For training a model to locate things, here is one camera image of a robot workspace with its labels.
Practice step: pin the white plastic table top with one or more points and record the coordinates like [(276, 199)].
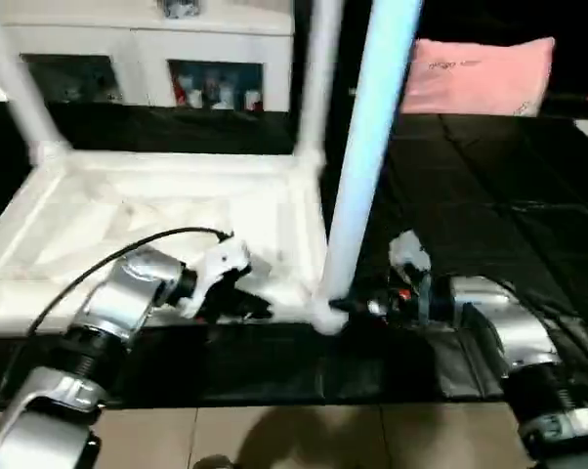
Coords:
[(128, 205)]

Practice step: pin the white plastic table leg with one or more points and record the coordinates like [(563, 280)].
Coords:
[(367, 147), (318, 78), (25, 98)]

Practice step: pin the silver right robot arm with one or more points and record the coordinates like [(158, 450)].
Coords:
[(509, 332)]

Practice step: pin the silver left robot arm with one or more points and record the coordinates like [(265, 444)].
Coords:
[(118, 293)]

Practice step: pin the black work mat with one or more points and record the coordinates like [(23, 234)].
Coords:
[(509, 195)]

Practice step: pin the red bottle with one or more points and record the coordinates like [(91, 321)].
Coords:
[(181, 93)]

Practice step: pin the pink pillow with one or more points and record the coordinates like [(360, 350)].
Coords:
[(480, 76)]

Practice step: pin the white glass-door cabinet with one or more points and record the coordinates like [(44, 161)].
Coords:
[(99, 44)]

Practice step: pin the black cabinet with gold label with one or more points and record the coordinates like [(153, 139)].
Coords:
[(440, 20)]

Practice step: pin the dark patterned ornament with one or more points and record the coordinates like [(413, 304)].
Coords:
[(181, 6)]

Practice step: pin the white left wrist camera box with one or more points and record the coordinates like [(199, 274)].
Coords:
[(221, 264)]

